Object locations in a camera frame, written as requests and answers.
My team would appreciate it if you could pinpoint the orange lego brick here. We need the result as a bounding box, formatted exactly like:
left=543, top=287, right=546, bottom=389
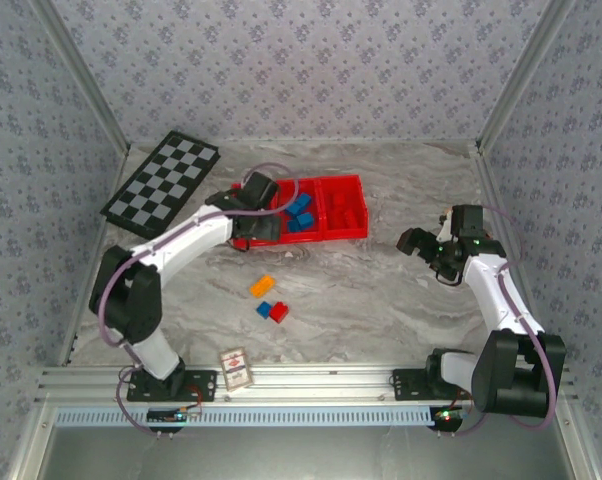
left=249, top=274, right=278, bottom=300

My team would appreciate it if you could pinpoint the red three-compartment tray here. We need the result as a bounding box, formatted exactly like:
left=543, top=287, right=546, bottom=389
left=229, top=173, right=371, bottom=252

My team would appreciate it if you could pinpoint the black grey chessboard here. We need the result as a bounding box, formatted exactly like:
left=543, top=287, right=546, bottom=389
left=99, top=130, right=221, bottom=244

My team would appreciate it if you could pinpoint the playing card box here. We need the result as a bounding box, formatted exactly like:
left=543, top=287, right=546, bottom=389
left=218, top=347, right=256, bottom=393

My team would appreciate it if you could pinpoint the right circuit board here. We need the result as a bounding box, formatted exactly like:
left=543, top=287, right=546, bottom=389
left=429, top=406, right=476, bottom=432

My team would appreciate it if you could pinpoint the circuit board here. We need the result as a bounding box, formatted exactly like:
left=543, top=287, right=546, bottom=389
left=429, top=406, right=476, bottom=432
left=147, top=406, right=203, bottom=427

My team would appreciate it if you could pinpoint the left circuit board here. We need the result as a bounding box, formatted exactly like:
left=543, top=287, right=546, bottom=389
left=147, top=406, right=203, bottom=427

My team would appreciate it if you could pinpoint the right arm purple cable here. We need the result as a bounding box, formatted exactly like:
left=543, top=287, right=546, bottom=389
left=453, top=203, right=558, bottom=437

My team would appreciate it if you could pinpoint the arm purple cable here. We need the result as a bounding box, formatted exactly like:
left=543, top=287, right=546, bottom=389
left=99, top=161, right=301, bottom=437
left=453, top=203, right=558, bottom=437

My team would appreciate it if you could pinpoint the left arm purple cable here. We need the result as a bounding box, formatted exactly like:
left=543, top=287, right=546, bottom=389
left=99, top=161, right=301, bottom=437

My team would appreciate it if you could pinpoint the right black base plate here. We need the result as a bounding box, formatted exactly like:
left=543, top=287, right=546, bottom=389
left=391, top=368, right=484, bottom=402

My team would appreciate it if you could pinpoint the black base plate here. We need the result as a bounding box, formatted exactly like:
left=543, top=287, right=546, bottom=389
left=391, top=368, right=484, bottom=402
left=126, top=369, right=218, bottom=403

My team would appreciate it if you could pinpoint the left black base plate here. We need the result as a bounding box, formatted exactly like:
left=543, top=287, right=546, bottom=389
left=126, top=369, right=218, bottom=403

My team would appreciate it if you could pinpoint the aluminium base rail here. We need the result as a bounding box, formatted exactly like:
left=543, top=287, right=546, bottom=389
left=34, top=363, right=578, bottom=405

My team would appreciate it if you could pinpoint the right aluminium frame post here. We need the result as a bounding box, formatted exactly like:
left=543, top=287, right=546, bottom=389
left=474, top=0, right=578, bottom=154

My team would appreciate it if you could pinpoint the slotted grey cable duct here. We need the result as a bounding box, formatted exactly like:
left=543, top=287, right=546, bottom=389
left=54, top=406, right=435, bottom=428

